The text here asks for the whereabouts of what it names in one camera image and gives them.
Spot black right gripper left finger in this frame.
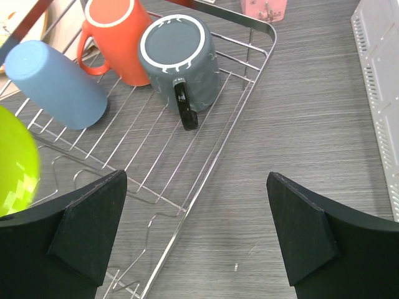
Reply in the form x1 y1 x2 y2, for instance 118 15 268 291
1 170 127 298

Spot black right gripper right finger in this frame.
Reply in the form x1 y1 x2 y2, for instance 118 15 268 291
266 172 398 298

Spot blue plastic cup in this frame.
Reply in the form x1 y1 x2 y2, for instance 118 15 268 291
4 40 108 130

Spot beige floral plate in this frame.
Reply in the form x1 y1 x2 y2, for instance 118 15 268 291
0 6 49 47

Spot lime green plate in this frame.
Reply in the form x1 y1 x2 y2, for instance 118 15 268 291
1 107 41 216

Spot orange mug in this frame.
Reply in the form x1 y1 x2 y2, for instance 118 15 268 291
77 0 152 87

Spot white plastic file organizer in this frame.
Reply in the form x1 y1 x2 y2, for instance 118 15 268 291
351 0 398 222

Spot pink cube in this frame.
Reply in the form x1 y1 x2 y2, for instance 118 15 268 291
241 0 287 22

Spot metal wire dish rack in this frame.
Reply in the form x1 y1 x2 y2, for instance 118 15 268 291
1 1 277 298

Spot grey mug black handle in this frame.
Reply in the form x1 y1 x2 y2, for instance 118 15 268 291
138 14 222 131

